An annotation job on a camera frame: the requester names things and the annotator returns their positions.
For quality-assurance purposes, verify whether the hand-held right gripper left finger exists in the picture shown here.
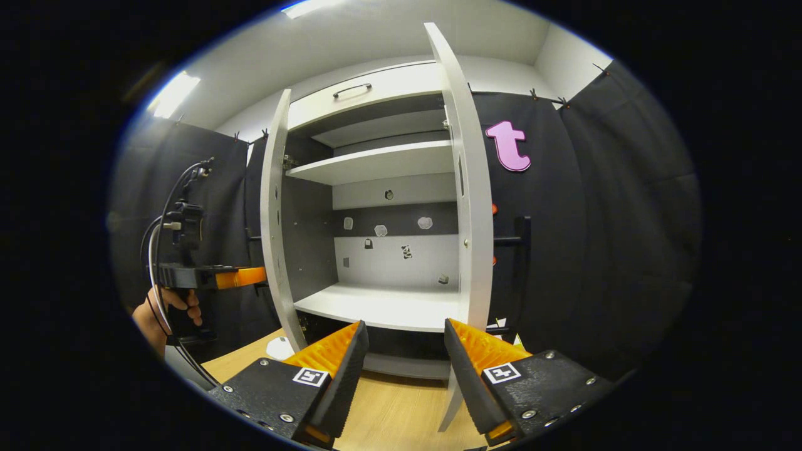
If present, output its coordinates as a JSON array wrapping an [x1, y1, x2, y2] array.
[[209, 320, 370, 447]]

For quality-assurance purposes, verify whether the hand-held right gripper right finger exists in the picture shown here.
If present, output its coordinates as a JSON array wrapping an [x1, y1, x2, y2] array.
[[444, 318, 618, 447]]

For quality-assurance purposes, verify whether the black door handle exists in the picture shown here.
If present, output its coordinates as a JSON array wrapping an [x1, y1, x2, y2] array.
[[246, 233, 270, 296], [493, 216, 532, 336]]

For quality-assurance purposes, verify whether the beige cabinet door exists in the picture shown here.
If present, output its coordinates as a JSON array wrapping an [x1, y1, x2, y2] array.
[[259, 88, 308, 353], [424, 23, 496, 433]]

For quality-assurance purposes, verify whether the beige double-door shoe cabinet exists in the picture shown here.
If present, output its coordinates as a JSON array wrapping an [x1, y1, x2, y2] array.
[[279, 61, 464, 381]]

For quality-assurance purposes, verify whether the white cabinet shelf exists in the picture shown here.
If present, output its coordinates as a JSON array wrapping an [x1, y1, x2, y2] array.
[[293, 282, 463, 333], [286, 140, 454, 186]]

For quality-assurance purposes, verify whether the small white round object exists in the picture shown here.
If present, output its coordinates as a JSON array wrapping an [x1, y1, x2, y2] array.
[[266, 336, 295, 361]]

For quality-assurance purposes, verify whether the small ceiling light panel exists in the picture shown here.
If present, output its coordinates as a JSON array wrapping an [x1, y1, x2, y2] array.
[[147, 71, 202, 120]]

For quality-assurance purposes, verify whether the black backdrop cloth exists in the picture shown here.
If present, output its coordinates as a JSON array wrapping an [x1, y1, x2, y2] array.
[[113, 60, 702, 383]]

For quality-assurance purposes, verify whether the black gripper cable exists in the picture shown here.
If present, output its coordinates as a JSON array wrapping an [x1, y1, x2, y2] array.
[[141, 158, 220, 389]]

